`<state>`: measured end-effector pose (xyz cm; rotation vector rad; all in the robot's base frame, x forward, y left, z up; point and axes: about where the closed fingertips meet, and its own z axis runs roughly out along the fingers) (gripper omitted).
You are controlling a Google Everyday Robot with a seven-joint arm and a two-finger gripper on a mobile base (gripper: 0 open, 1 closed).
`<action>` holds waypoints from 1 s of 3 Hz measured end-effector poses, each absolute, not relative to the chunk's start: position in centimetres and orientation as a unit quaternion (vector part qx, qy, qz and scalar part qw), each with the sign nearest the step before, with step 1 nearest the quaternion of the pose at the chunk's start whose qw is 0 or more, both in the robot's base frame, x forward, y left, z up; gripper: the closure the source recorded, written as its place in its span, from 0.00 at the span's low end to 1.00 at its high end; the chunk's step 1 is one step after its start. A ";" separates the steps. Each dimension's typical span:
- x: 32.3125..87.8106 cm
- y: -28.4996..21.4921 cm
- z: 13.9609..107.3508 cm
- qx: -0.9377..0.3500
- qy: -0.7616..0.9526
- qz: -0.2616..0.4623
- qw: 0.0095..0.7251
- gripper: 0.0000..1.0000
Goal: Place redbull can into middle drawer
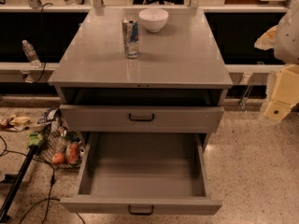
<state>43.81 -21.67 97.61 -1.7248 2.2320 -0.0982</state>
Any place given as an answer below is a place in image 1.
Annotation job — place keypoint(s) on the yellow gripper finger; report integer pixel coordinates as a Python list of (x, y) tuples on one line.
[(266, 40), (284, 94)]

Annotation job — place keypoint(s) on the silver blue redbull can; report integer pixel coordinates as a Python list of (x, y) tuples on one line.
[(130, 37)]

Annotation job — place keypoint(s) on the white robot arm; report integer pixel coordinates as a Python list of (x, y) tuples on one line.
[(286, 49)]

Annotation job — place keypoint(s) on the grey drawer cabinet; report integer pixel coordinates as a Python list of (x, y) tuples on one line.
[(180, 66)]

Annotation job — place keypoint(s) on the open grey middle drawer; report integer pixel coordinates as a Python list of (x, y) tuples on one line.
[(166, 170)]

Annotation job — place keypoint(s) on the closed grey top drawer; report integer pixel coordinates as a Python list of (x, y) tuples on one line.
[(98, 118)]

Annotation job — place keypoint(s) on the white ceramic bowl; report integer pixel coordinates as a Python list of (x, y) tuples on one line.
[(153, 19)]

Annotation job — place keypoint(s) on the red snack package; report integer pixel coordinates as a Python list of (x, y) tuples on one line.
[(72, 153)]

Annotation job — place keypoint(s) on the red apple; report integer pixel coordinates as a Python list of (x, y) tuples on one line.
[(58, 158)]

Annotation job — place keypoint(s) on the clear plastic water bottle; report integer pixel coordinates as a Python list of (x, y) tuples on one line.
[(31, 55)]

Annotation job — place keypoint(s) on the black metal stand leg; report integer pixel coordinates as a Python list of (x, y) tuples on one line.
[(16, 184)]

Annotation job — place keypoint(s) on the yellow chip bag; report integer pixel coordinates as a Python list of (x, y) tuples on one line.
[(14, 123)]

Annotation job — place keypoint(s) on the black top drawer handle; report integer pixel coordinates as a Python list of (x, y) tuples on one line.
[(141, 118)]

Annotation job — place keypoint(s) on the black drawer handle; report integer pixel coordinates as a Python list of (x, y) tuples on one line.
[(140, 210), (141, 118)]

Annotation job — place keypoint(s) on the black middle drawer handle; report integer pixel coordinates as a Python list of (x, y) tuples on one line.
[(140, 210)]

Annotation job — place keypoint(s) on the wire mesh basket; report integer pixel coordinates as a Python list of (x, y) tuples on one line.
[(57, 137)]

